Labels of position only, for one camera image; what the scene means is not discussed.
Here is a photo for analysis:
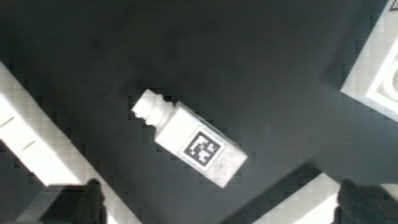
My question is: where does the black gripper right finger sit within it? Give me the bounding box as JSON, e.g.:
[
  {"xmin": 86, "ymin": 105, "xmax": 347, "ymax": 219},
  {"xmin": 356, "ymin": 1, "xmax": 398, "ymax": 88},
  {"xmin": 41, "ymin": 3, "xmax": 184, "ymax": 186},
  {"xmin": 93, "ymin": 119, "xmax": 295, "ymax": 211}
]
[{"xmin": 335, "ymin": 180, "xmax": 398, "ymax": 224}]

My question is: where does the white obstacle fence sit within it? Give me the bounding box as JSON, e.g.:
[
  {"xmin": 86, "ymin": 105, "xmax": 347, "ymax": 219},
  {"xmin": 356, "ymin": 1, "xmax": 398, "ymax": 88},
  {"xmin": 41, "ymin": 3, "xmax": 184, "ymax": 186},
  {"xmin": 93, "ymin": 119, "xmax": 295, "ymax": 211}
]
[{"xmin": 0, "ymin": 62, "xmax": 143, "ymax": 224}]

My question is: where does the white table leg with tag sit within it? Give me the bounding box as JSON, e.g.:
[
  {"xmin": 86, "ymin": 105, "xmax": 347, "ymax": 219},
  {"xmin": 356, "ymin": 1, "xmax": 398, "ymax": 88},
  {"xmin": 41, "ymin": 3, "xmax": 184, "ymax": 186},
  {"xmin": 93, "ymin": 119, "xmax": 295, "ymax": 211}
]
[{"xmin": 132, "ymin": 90, "xmax": 247, "ymax": 188}]

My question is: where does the white square table top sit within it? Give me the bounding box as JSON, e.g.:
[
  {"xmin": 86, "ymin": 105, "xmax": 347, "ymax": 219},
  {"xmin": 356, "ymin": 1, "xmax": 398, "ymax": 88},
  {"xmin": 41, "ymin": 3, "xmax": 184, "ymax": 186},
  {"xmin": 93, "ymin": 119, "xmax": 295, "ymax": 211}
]
[{"xmin": 342, "ymin": 0, "xmax": 398, "ymax": 122}]

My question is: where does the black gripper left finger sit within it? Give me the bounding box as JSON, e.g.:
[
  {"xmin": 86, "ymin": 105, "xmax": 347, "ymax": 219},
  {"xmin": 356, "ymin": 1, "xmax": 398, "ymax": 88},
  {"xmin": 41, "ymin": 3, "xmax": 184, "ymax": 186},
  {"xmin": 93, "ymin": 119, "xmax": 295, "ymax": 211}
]
[{"xmin": 17, "ymin": 179, "xmax": 107, "ymax": 224}]

